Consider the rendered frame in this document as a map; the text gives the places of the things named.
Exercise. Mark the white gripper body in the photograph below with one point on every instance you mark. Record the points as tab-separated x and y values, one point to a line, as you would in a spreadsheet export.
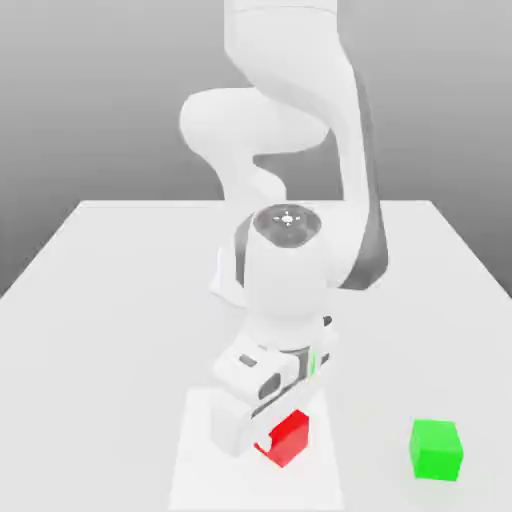
232	430

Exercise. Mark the small red cube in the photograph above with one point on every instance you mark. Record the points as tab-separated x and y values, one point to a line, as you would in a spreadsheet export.
290	440

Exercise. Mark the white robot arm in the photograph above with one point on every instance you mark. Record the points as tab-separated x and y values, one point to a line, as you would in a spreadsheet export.
296	280

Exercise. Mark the small green cube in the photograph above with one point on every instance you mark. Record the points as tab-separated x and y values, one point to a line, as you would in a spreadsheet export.
436	450

